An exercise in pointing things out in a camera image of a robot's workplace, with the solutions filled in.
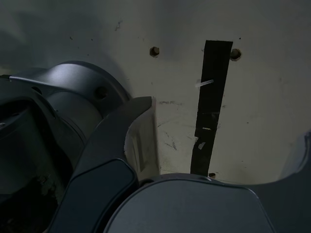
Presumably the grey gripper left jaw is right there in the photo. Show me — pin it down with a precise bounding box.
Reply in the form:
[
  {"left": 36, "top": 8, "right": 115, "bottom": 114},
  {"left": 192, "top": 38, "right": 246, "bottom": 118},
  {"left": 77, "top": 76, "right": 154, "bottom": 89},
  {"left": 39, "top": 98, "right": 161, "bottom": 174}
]
[{"left": 46, "top": 96, "right": 161, "bottom": 233}]

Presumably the black tape strip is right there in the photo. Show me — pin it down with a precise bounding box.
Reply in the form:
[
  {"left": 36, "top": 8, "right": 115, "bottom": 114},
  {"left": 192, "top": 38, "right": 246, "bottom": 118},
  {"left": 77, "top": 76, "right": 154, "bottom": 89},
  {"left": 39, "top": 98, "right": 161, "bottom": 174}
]
[{"left": 190, "top": 40, "right": 234, "bottom": 175}]

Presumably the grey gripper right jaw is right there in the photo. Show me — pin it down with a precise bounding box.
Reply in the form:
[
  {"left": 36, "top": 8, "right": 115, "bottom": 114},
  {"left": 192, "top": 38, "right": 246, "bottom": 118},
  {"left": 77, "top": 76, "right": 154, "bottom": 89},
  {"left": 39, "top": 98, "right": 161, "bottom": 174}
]
[{"left": 104, "top": 130, "right": 311, "bottom": 233}]

